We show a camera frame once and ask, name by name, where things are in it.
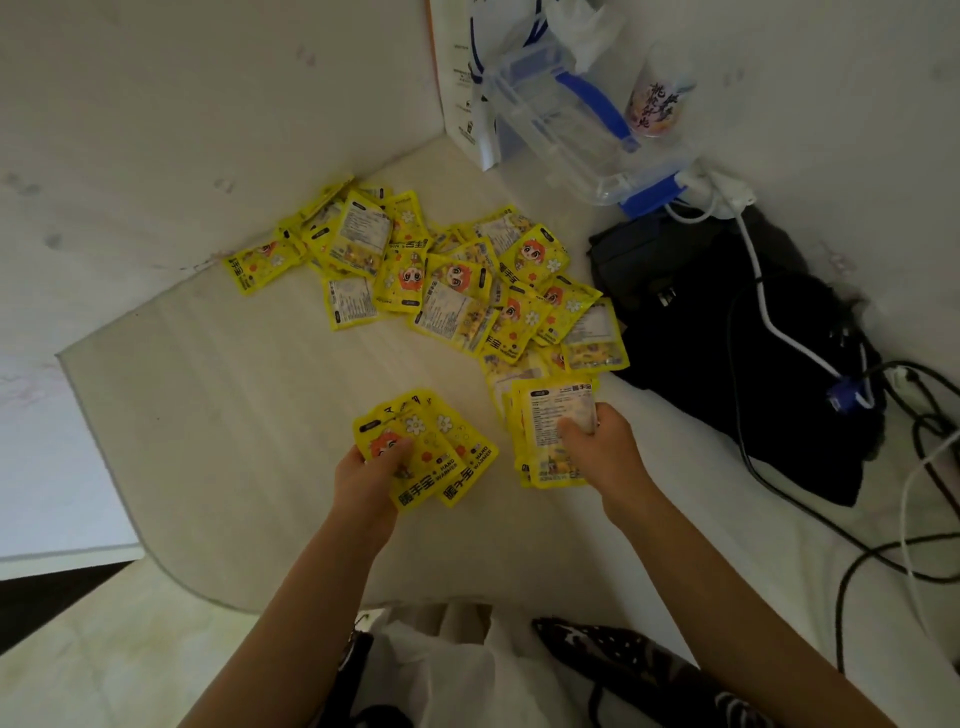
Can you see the person's right hand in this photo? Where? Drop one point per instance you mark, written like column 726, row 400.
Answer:
column 611, row 457

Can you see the person's left hand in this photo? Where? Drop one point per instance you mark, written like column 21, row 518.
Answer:
column 364, row 487

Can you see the person's left thumb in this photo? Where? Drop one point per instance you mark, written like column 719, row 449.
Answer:
column 391, row 454

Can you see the person's right thumb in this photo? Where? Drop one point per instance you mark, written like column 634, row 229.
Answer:
column 574, row 427

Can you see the yellow cartoon print sachet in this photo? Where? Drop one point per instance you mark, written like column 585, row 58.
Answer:
column 420, row 457
column 465, row 454
column 396, row 405

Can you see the small stack of yellow sachets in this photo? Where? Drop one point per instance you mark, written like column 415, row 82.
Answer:
column 547, row 442

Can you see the person's right forearm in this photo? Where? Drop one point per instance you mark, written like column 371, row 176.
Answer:
column 720, row 615

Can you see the person's left forearm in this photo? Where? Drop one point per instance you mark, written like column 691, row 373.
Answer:
column 300, row 630

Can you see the beige mat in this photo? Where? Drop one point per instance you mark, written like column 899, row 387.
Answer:
column 247, row 420

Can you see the pile of yellow packets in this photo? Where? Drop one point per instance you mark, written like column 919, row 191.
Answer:
column 450, row 285

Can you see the black bag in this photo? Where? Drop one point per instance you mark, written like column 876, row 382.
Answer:
column 750, row 352

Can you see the white garment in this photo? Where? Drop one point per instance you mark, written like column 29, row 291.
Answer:
column 450, row 667

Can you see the black patterned cloth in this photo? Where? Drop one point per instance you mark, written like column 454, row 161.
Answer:
column 637, row 667

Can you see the white bed sheet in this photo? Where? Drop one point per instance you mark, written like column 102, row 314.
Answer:
column 787, row 570

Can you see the white power adapter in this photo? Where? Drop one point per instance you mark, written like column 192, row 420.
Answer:
column 720, row 191

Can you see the printed plastic cup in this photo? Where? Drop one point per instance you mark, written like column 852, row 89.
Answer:
column 658, row 97

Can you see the white paper bag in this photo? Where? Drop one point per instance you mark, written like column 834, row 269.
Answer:
column 457, row 82

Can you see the clear plastic bag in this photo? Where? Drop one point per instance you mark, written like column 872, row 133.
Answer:
column 555, row 30

